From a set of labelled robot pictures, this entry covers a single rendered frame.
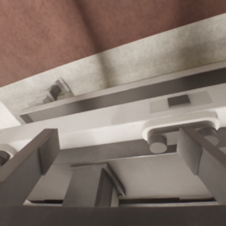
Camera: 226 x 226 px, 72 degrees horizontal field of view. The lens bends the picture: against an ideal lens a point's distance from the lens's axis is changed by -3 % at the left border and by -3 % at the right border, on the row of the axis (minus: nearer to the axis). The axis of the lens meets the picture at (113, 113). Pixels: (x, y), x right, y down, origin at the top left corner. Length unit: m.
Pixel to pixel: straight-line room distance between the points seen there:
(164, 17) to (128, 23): 0.20
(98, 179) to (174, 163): 0.13
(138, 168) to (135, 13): 0.88
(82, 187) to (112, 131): 0.11
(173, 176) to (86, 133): 0.18
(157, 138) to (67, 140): 0.19
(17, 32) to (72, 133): 1.06
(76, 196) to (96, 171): 0.05
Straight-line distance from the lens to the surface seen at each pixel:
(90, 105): 0.87
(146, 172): 0.32
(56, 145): 0.17
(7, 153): 0.45
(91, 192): 0.29
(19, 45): 1.34
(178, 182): 0.36
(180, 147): 0.17
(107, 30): 1.07
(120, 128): 0.29
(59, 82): 1.26
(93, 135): 0.32
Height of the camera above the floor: 1.04
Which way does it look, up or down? 50 degrees down
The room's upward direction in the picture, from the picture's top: 169 degrees counter-clockwise
